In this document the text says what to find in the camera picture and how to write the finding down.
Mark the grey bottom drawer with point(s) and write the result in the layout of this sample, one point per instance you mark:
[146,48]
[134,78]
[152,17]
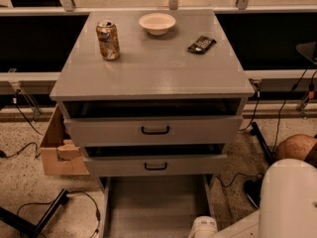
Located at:
[154,207]

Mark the grey drawer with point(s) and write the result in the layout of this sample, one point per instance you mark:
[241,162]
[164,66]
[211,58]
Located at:
[154,207]
[155,165]
[93,132]

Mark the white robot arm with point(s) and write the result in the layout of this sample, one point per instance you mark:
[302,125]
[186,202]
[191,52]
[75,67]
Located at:
[288,207]

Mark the grey drawer cabinet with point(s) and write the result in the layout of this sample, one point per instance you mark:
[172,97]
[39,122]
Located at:
[152,77]

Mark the grey top drawer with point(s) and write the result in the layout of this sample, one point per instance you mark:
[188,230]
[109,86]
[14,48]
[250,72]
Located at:
[93,132]

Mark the grey middle drawer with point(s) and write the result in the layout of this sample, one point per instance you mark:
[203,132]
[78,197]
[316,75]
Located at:
[155,165]

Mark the black snack packet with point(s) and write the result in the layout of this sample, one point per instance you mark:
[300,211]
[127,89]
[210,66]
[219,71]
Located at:
[201,45]

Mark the white paper bowl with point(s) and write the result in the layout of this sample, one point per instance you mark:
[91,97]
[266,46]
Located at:
[157,24]

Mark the gold soda can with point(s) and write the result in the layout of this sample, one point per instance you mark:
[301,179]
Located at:
[108,40]

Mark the cardboard box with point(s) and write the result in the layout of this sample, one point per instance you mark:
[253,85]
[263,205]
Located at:
[59,155]

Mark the black stand leg right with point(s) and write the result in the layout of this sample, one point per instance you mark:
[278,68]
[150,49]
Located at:
[255,131]

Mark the black sneaker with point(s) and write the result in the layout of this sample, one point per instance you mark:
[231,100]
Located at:
[252,190]

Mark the metal window railing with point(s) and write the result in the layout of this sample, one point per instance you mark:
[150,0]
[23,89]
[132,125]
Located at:
[158,0]

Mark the person's bare leg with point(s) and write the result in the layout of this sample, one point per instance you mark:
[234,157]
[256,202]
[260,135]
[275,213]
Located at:
[299,147]

